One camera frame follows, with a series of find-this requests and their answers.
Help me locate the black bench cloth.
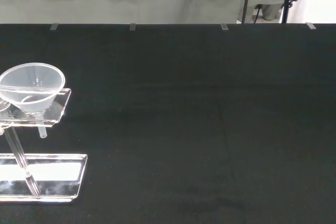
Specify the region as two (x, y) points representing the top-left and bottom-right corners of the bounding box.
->
(0, 23), (336, 224)

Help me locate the clear acrylic funnel stand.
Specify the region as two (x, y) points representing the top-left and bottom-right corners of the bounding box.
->
(0, 87), (88, 204)

